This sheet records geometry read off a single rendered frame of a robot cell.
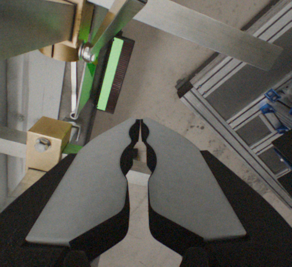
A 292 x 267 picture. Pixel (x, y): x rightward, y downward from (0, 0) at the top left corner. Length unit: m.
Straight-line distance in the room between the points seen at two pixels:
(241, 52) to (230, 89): 0.78
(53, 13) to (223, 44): 0.18
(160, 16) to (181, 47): 0.89
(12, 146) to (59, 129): 0.08
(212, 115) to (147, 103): 0.41
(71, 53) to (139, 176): 0.22
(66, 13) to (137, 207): 1.75
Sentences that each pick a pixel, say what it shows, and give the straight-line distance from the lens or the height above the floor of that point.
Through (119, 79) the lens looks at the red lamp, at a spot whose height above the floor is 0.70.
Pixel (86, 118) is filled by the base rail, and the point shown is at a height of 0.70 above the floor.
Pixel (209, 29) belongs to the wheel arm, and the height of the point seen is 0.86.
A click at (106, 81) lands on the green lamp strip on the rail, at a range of 0.42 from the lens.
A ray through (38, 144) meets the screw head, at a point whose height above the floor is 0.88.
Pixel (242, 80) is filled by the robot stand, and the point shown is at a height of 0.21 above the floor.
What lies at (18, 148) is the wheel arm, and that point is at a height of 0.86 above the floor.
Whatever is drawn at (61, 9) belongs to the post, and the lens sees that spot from 0.21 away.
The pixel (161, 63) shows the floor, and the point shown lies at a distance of 1.13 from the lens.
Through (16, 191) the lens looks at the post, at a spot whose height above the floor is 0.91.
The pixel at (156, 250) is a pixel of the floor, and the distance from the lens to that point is 2.49.
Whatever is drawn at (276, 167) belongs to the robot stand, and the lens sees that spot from 1.50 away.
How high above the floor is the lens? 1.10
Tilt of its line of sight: 61 degrees down
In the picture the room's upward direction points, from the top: 178 degrees clockwise
